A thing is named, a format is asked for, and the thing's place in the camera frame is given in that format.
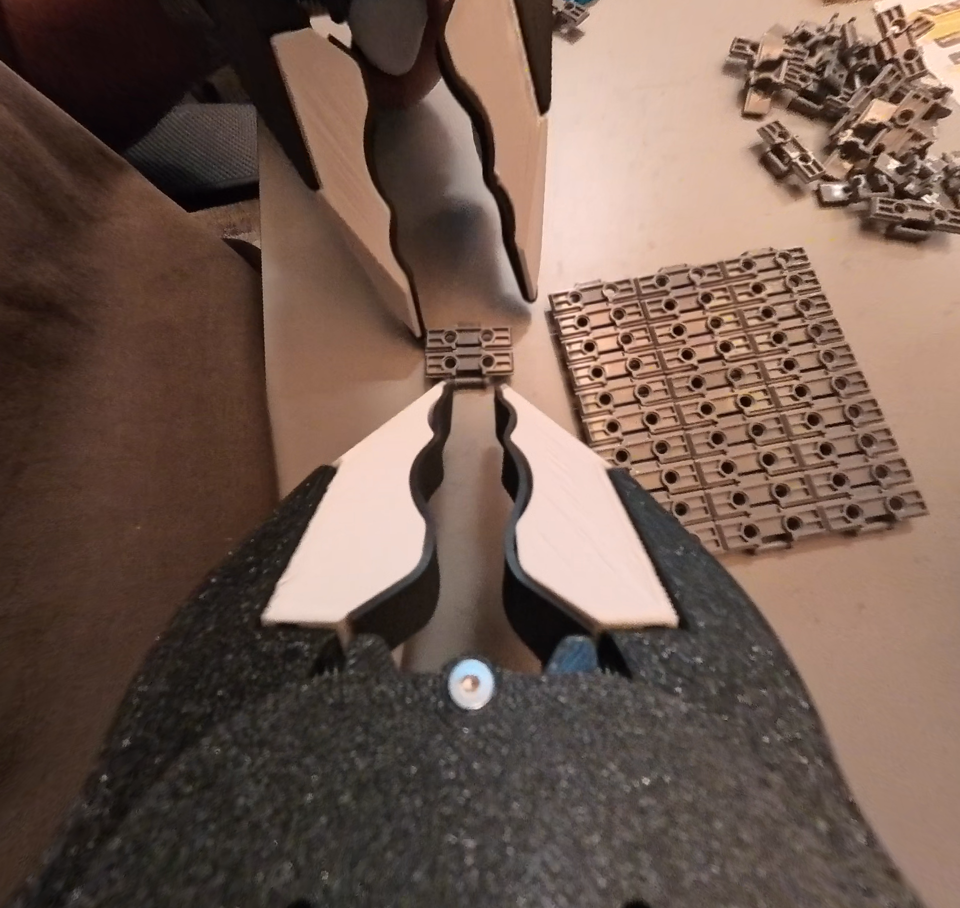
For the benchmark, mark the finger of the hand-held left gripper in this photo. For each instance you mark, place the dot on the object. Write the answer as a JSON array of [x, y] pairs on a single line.
[[510, 98], [337, 135]]

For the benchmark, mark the yellow black sticker sheet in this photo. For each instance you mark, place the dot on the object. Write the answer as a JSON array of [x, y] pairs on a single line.
[[937, 30]]

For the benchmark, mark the mat of joined track links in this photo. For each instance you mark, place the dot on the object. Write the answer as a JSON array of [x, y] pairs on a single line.
[[735, 398]]

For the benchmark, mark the pile of track links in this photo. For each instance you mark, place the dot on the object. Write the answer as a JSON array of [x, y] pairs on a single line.
[[847, 120]]

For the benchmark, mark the person's left hand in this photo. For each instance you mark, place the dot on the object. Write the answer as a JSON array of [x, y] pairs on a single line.
[[214, 45]]

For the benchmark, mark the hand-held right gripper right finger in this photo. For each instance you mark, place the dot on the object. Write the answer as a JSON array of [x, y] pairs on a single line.
[[592, 540]]

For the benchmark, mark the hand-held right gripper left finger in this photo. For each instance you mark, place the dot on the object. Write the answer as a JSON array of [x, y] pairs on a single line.
[[360, 533]]

